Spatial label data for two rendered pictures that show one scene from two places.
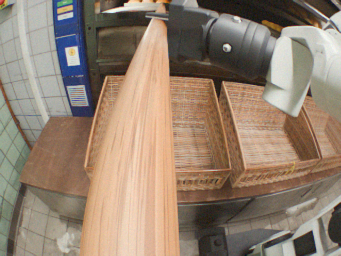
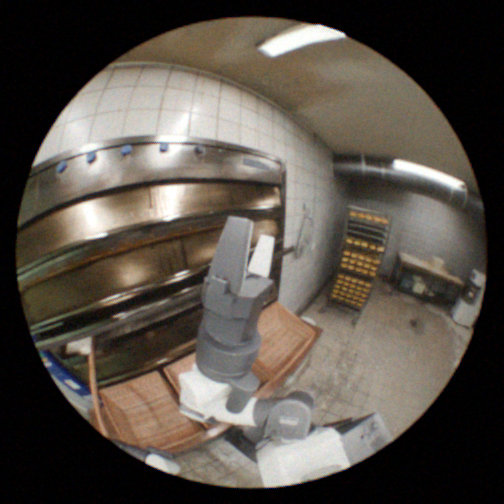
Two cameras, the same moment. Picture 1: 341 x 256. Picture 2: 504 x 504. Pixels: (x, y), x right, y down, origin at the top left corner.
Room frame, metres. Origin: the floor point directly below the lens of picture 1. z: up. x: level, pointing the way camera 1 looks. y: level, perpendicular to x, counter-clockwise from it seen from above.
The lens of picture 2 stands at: (0.23, -0.52, 1.79)
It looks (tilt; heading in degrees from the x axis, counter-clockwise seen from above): 21 degrees down; 323
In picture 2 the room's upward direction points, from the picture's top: straight up
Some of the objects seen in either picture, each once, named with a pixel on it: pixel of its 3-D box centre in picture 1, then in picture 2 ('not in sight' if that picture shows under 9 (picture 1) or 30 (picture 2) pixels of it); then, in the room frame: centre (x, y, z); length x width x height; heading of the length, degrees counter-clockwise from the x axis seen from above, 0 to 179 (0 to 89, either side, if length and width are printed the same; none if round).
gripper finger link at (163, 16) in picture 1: (162, 14); not in sight; (0.32, 0.04, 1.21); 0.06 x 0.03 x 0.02; 61
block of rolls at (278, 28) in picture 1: (295, 36); not in sight; (1.40, -1.01, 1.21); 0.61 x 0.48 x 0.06; 7
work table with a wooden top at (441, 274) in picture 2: not in sight; (426, 283); (-1.39, -4.73, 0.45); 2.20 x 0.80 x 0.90; 7
